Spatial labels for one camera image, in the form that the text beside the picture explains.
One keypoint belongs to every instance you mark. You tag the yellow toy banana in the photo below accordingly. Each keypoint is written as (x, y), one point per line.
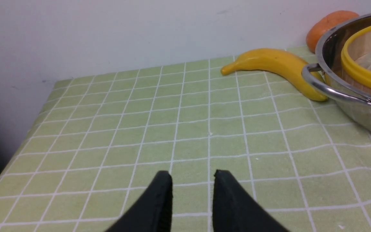
(280, 62)

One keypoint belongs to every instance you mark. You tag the stainless steel pot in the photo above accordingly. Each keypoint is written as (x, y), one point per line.
(338, 73)

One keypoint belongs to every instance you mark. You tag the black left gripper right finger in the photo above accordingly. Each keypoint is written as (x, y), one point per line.
(234, 210)

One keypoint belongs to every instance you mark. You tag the bamboo steamer basket yellow rim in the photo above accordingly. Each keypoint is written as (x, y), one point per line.
(356, 60)

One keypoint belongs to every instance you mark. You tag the green checkered tablecloth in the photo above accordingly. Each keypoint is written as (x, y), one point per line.
(99, 140)

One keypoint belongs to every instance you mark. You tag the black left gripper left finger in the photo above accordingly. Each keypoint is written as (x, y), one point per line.
(152, 211)

